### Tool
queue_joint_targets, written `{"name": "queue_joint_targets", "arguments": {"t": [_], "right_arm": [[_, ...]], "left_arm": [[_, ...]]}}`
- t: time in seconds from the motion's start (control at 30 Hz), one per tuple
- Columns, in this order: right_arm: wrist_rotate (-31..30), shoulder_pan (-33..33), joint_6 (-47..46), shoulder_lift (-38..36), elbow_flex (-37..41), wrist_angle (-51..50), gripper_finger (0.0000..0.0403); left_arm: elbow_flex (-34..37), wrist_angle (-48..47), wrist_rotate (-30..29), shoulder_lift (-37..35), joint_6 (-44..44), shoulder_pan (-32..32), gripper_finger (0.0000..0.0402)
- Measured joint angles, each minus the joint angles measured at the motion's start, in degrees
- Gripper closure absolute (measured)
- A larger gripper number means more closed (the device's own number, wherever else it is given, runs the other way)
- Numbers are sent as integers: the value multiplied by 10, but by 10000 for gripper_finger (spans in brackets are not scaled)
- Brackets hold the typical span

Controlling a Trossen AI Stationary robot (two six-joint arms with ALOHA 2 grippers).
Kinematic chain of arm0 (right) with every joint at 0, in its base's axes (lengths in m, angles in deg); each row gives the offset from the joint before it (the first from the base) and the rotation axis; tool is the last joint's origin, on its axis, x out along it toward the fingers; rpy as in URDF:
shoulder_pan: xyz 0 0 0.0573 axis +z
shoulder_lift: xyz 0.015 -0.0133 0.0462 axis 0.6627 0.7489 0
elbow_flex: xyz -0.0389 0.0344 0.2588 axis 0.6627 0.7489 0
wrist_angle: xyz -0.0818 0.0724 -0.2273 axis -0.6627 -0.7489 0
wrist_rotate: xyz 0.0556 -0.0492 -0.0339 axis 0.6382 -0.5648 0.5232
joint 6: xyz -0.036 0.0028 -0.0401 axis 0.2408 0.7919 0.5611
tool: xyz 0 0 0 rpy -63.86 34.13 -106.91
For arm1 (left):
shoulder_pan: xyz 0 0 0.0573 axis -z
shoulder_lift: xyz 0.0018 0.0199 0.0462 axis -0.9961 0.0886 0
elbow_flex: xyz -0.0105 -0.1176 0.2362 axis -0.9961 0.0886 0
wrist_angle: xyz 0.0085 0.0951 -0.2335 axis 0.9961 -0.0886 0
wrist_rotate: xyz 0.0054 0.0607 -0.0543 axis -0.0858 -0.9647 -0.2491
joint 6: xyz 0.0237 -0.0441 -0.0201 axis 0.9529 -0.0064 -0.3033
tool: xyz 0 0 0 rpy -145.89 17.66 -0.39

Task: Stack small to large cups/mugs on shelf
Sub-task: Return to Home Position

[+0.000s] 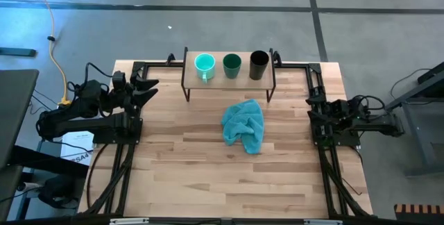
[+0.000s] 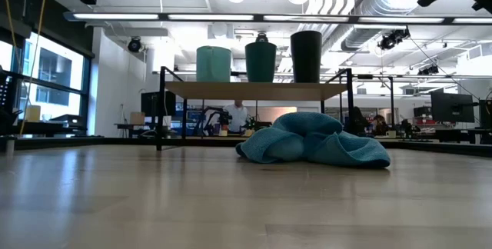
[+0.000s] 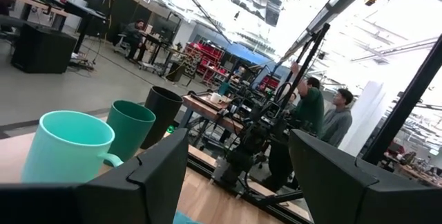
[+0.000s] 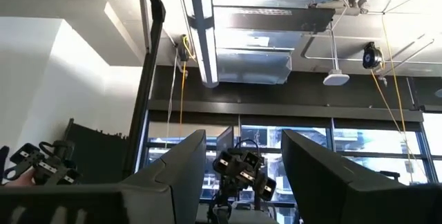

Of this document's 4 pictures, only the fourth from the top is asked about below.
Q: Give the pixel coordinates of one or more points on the black panel board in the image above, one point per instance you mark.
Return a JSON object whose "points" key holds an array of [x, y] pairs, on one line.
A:
{"points": [[96, 155]]}

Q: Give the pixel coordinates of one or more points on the metal ceiling conduit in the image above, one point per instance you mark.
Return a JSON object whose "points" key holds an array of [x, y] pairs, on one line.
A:
{"points": [[345, 59]]}

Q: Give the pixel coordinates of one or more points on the long ceiling light strip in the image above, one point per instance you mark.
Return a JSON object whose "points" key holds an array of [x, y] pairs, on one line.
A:
{"points": [[207, 61]]}

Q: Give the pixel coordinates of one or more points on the large glass window wall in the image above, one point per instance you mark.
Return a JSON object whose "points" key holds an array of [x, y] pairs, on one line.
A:
{"points": [[373, 141]]}

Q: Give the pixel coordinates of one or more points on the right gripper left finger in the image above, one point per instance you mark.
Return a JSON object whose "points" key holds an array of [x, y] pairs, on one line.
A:
{"points": [[103, 206]]}

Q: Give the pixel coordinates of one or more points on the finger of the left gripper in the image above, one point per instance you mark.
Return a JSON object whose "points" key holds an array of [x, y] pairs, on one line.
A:
{"points": [[266, 189], [224, 163]]}

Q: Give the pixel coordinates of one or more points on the rectangular metal air duct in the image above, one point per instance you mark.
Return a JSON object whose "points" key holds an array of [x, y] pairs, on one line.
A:
{"points": [[262, 20]]}

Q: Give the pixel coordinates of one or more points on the white round ceiling device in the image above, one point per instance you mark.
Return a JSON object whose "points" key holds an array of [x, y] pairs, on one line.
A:
{"points": [[336, 79]]}

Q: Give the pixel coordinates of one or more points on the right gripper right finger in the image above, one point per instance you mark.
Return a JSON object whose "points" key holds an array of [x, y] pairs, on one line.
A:
{"points": [[345, 203]]}

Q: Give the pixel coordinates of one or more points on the black overhead frame post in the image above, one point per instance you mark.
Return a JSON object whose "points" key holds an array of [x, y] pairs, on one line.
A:
{"points": [[148, 61]]}

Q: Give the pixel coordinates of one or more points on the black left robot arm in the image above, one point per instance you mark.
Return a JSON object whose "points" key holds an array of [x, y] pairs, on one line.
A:
{"points": [[221, 213]]}

